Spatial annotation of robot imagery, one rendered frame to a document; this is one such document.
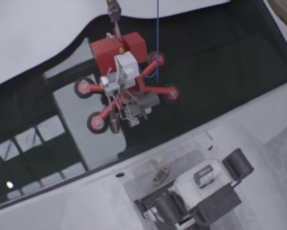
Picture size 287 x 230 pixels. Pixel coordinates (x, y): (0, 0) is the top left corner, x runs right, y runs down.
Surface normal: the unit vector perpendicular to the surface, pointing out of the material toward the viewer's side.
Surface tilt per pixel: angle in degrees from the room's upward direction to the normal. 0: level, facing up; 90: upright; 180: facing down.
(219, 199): 0
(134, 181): 0
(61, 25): 21
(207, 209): 0
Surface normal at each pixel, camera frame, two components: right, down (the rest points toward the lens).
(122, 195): -0.02, -0.47
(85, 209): -0.34, -0.30
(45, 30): 0.11, -0.14
